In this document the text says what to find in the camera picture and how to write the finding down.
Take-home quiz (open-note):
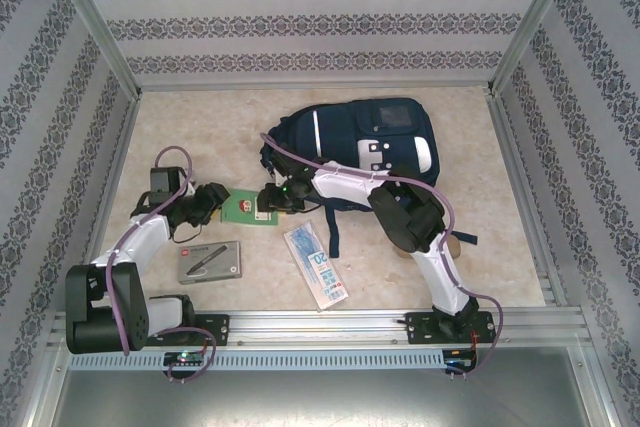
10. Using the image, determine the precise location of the aluminium side rail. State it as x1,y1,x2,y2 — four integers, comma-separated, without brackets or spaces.
68,96,143,312
489,91,569,308

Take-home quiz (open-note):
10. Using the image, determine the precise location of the aluminium back rail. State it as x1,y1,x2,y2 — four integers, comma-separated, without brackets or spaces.
139,79,494,94

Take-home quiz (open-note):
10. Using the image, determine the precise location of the grey pen box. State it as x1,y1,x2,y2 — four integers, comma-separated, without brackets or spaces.
177,240,245,285

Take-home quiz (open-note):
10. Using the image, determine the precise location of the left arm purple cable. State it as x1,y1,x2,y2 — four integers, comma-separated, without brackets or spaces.
102,145,217,384

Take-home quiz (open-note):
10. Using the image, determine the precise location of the blue face mask pack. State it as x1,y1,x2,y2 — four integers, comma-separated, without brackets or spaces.
283,219,347,313

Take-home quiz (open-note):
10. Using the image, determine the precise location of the tan pencil case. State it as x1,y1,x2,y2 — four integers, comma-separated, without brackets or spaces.
392,234,462,259

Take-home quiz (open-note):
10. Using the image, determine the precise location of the green notebook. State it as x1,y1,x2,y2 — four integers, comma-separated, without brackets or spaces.
219,188,279,227

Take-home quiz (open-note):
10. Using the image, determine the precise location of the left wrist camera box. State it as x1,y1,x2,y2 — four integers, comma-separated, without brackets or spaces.
149,166,184,203

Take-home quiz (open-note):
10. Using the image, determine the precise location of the slotted grey cable duct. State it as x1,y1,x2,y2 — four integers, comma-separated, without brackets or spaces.
69,350,446,371

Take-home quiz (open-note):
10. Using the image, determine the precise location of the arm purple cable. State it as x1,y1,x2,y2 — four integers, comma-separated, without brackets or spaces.
259,133,503,382
102,145,217,384

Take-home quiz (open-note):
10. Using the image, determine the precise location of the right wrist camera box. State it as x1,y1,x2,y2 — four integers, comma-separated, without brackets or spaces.
259,145,297,188

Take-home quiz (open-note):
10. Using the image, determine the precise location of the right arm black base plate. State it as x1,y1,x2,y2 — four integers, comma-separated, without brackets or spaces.
404,310,499,346

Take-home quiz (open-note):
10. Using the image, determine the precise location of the navy blue backpack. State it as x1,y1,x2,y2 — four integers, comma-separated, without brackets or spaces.
259,97,479,261

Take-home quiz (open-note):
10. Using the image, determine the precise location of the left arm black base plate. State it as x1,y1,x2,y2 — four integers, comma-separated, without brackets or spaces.
149,313,231,347

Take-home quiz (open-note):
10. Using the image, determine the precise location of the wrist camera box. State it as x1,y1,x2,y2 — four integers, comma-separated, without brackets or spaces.
259,145,297,188
149,166,184,203

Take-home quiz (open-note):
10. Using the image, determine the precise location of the grey metal sheet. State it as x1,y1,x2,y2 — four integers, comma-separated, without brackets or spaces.
49,366,609,427

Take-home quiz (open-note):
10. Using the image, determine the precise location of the aluminium mounting rail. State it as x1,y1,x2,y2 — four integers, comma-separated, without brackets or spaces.
47,309,596,348

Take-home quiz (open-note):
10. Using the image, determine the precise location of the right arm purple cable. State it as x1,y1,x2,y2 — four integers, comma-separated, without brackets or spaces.
259,133,503,382

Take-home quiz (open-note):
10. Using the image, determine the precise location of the aluminium frame post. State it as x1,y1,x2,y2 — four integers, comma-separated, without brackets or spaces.
42,0,143,100
488,0,585,94

